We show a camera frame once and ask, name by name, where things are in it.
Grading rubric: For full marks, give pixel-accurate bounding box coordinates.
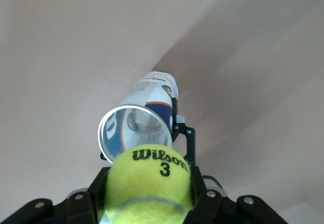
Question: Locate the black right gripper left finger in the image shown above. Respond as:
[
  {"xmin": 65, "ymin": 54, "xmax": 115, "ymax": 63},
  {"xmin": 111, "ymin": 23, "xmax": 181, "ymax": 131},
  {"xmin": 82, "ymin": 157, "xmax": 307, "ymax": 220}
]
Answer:
[{"xmin": 0, "ymin": 167, "xmax": 110, "ymax": 224}]

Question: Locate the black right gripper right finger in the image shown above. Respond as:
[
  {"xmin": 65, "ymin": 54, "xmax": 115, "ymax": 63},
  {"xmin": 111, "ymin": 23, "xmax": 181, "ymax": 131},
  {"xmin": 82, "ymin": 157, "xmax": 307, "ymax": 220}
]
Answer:
[{"xmin": 187, "ymin": 164, "xmax": 289, "ymax": 224}]

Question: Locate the yellow tennis ball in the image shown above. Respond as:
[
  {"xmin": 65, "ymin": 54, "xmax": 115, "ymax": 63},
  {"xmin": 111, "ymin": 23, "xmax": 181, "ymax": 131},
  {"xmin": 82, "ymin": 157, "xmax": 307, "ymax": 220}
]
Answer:
[{"xmin": 104, "ymin": 144, "xmax": 194, "ymax": 224}]

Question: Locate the clear tennis ball can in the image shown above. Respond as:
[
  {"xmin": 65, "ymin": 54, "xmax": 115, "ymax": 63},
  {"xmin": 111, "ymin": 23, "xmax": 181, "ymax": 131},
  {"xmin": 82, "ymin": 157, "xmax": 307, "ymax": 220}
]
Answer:
[{"xmin": 97, "ymin": 71, "xmax": 180, "ymax": 165}]

